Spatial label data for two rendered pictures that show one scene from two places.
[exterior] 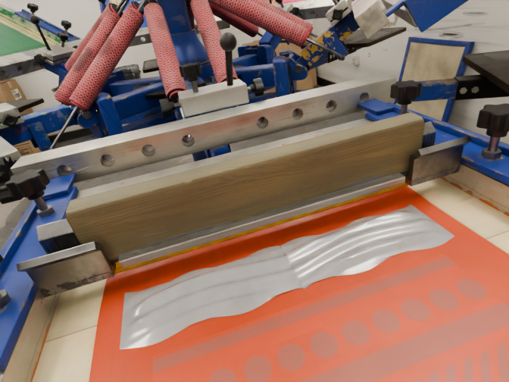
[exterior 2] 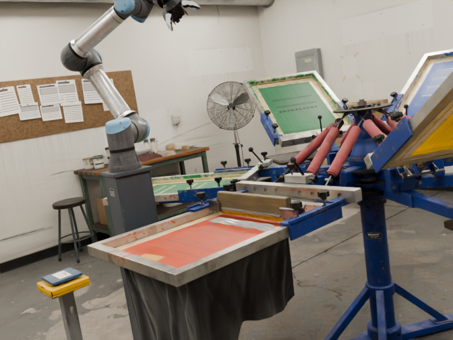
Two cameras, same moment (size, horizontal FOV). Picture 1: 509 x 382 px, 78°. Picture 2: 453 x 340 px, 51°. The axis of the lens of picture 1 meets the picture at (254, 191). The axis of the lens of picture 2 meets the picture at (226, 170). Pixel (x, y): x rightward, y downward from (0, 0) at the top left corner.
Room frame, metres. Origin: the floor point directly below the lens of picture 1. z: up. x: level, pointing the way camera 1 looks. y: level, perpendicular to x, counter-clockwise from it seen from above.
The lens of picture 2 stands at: (-0.68, -1.64, 1.47)
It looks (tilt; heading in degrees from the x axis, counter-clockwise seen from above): 9 degrees down; 61
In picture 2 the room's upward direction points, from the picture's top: 8 degrees counter-clockwise
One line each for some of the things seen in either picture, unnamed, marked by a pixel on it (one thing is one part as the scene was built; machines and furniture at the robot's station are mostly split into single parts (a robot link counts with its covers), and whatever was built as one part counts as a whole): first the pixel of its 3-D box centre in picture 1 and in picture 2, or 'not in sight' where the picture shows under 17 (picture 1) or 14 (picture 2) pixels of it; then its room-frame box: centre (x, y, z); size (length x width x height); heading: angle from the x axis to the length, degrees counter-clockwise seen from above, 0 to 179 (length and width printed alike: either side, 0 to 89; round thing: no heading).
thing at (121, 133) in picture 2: not in sight; (120, 133); (-0.02, 0.50, 1.37); 0.13 x 0.12 x 0.14; 41
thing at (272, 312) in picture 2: not in sight; (251, 304); (0.10, -0.26, 0.74); 0.46 x 0.04 x 0.42; 11
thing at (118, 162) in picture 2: not in sight; (123, 158); (-0.02, 0.50, 1.25); 0.15 x 0.15 x 0.10
